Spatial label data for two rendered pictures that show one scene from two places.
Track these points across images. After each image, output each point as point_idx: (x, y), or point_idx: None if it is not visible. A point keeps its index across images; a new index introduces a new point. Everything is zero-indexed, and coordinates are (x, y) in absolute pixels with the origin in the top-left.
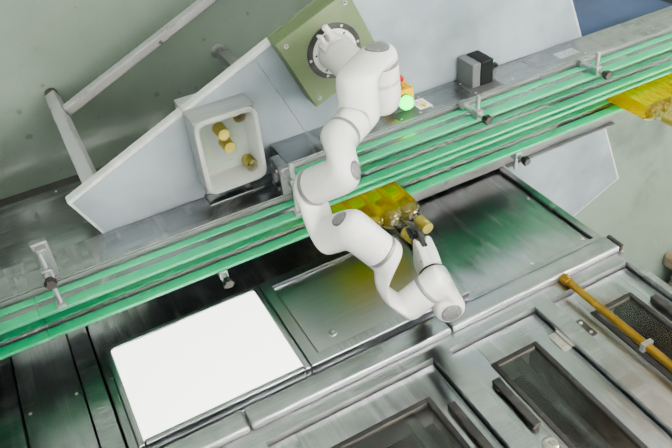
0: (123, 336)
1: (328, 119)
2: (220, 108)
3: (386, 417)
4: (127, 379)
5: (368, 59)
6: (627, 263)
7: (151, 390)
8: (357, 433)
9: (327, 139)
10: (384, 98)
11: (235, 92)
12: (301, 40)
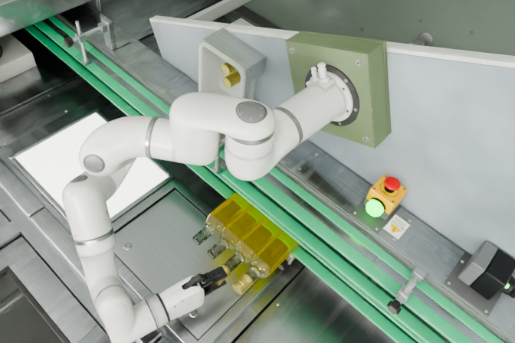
0: (117, 115)
1: (325, 147)
2: (233, 49)
3: (50, 315)
4: (69, 130)
5: (216, 109)
6: None
7: (59, 146)
8: (31, 295)
9: (110, 121)
10: (227, 158)
11: (261, 50)
12: (306, 57)
